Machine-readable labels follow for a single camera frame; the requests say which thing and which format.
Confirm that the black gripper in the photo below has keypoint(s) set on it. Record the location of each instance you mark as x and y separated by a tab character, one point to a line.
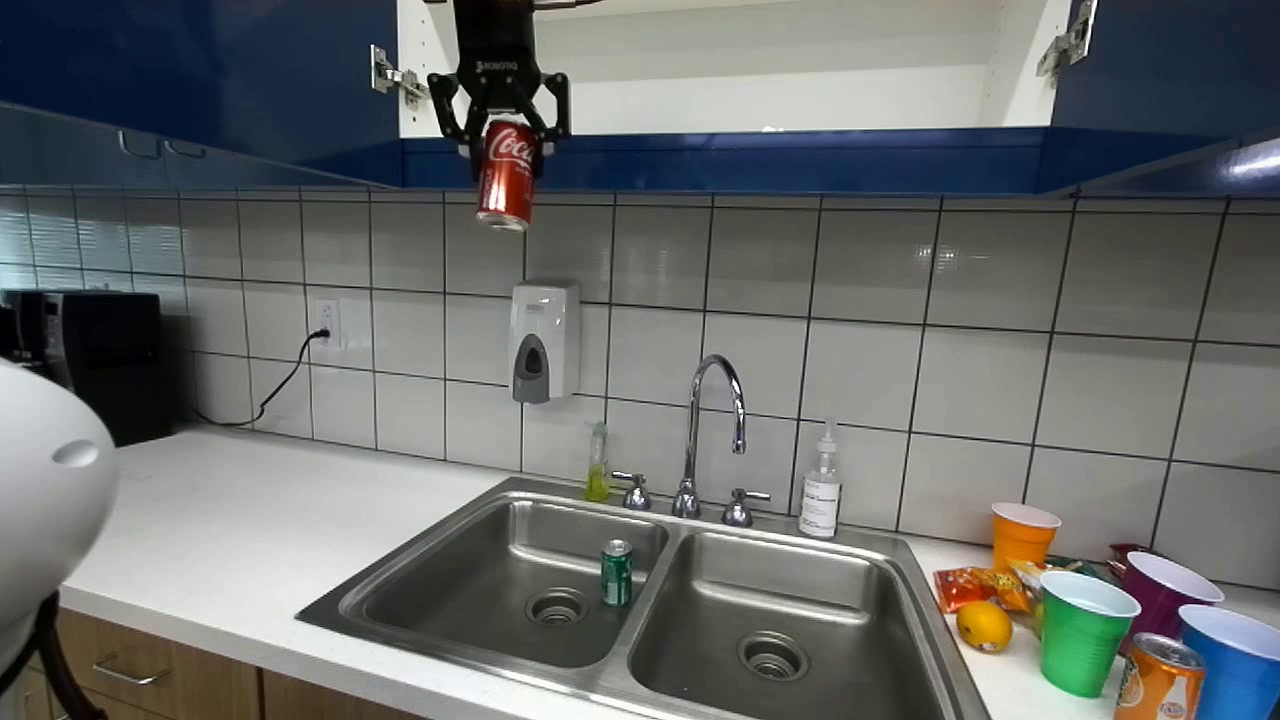
499	52

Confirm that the red cola can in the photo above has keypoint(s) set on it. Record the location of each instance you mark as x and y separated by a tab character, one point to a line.
504	174

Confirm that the metal cabinet hinge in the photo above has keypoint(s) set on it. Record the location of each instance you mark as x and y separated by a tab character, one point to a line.
399	79
1070	40

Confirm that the blue glossy cabinet door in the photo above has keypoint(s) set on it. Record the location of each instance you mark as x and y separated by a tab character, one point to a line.
1172	67
203	52

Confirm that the green soda can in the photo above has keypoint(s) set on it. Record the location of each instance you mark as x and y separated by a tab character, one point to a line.
616	578

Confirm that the orange soda can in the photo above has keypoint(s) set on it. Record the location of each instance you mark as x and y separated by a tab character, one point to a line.
1157	682

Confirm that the chrome gooseneck faucet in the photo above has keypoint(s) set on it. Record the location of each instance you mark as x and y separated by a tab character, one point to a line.
693	425

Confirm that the yellow dish soap bottle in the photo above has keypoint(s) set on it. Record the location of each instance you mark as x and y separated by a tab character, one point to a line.
598	475

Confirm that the black countertop appliance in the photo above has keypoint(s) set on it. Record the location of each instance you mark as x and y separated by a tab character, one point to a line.
114	362

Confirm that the white pump soap bottle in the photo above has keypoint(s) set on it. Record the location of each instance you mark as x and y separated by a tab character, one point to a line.
822	500

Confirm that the stainless steel double sink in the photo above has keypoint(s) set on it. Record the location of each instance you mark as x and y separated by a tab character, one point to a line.
803	603

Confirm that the orange plastic cup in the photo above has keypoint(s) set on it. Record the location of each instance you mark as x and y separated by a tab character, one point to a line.
1027	538

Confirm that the red orange snack bag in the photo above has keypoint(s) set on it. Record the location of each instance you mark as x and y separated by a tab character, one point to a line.
986	585

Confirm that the yellow lemon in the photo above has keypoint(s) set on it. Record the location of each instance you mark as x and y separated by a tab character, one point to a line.
986	624

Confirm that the green plastic cup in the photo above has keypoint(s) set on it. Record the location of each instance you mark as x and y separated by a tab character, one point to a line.
1080	641

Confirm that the purple plastic cup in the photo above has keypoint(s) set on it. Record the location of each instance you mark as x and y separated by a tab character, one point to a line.
1161	593

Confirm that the blue plastic cup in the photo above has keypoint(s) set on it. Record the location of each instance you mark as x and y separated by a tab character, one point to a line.
1235	665

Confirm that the white wall soap dispenser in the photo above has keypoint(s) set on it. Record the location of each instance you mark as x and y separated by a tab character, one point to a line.
537	343

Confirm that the white wall power outlet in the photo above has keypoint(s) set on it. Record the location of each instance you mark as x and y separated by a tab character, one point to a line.
327	314

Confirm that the open blue wall cabinet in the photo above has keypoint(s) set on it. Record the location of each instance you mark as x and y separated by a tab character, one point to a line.
803	92

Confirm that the closed blue wall cabinet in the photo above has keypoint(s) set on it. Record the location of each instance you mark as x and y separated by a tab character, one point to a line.
163	162

